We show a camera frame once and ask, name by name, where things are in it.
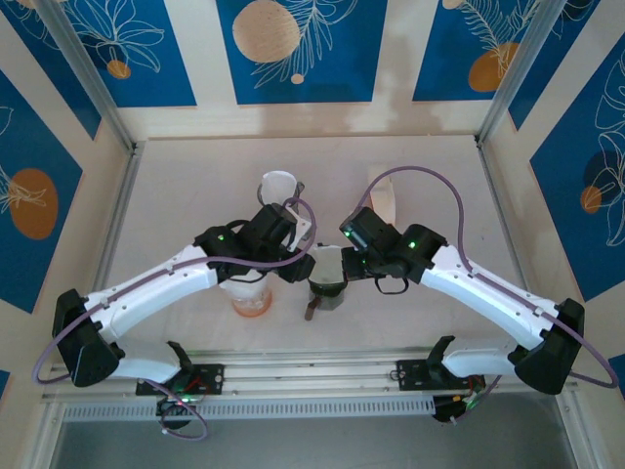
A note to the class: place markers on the aluminium side rail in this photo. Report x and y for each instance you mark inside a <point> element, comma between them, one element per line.
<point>494,190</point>
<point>129,181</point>

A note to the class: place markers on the aluminium frame post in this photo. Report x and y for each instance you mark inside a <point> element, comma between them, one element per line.
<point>518,73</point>
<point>89,73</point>

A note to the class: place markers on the white coffee filter stack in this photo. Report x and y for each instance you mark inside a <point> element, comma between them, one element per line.
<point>383,195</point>

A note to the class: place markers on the electronics board with green light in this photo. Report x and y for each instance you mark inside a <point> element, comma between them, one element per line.
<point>454,408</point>
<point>177,404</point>

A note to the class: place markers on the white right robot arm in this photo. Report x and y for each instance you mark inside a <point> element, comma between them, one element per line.
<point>488,298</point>

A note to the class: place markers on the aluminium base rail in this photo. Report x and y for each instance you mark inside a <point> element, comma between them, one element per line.
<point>312,371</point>

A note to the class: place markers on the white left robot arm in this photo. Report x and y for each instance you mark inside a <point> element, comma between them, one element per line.
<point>156,288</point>

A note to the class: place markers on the orange translucent pitcher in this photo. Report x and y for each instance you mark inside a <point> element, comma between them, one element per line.
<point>251,310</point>

